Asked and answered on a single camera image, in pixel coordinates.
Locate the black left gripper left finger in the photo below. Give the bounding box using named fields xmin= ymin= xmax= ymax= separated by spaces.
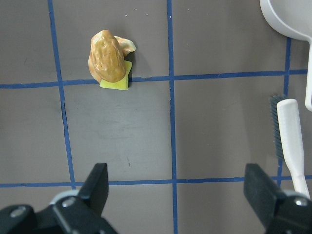
xmin=51 ymin=163 xmax=108 ymax=234

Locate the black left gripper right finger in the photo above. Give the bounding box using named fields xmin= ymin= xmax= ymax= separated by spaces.
xmin=243 ymin=163 xmax=312 ymax=234

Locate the yellow green sponge piece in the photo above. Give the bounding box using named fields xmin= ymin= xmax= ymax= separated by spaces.
xmin=99 ymin=60 xmax=133 ymax=91

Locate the brown bread roll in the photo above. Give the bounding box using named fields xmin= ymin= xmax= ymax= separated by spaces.
xmin=88 ymin=30 xmax=126 ymax=83

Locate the white plastic dustpan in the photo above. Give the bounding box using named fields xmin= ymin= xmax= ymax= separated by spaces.
xmin=259 ymin=0 xmax=312 ymax=111

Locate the toy croissant piece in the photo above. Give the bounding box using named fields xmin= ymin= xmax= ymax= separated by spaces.
xmin=115 ymin=36 xmax=137 ymax=57

